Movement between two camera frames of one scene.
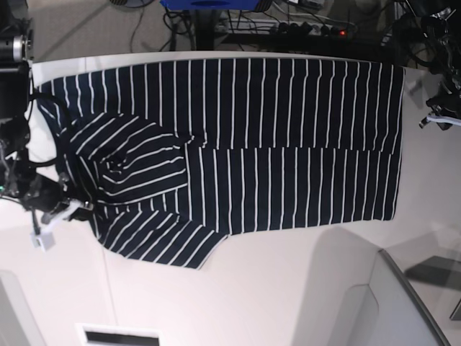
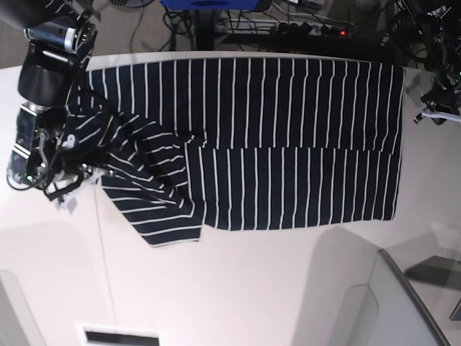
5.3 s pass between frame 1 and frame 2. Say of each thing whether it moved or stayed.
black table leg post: stayed
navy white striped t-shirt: moved
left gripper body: moved
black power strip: stayed
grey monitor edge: stayed
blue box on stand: stayed
